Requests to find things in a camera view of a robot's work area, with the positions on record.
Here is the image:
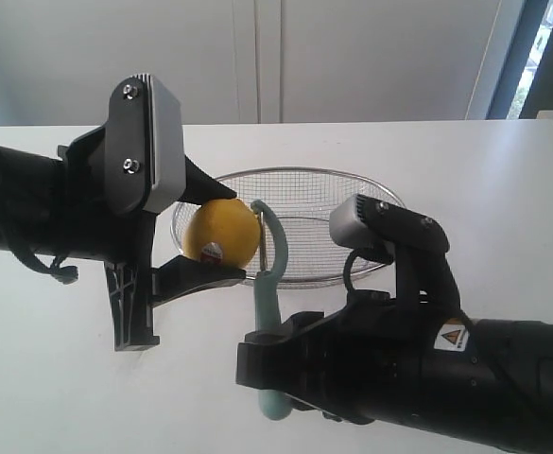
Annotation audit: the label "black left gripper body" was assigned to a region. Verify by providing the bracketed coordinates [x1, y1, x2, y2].
[58, 126, 160, 351]

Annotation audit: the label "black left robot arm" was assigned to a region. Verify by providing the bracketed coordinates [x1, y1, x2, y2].
[0, 127, 247, 351]

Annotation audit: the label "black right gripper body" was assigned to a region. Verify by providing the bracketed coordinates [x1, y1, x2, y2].
[235, 290, 475, 426]

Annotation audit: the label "white cabinet doors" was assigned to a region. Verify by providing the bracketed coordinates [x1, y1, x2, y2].
[0, 1, 521, 126]

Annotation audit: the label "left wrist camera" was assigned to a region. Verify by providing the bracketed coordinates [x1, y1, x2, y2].
[104, 73, 186, 217]

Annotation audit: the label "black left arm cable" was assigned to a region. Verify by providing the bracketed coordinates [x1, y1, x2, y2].
[0, 169, 79, 286]

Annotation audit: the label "teal handled peeler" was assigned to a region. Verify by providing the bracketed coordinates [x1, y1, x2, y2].
[251, 200, 292, 421]

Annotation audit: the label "window with dark frame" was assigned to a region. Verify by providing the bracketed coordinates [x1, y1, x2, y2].
[486, 1, 553, 120]

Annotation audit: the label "oval metal mesh basket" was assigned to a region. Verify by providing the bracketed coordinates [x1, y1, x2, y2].
[169, 165, 407, 290]

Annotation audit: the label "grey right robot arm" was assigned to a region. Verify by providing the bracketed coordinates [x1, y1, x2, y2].
[235, 290, 553, 453]

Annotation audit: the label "yellow lemon with sticker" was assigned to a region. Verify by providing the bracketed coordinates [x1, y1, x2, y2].
[182, 199, 261, 269]

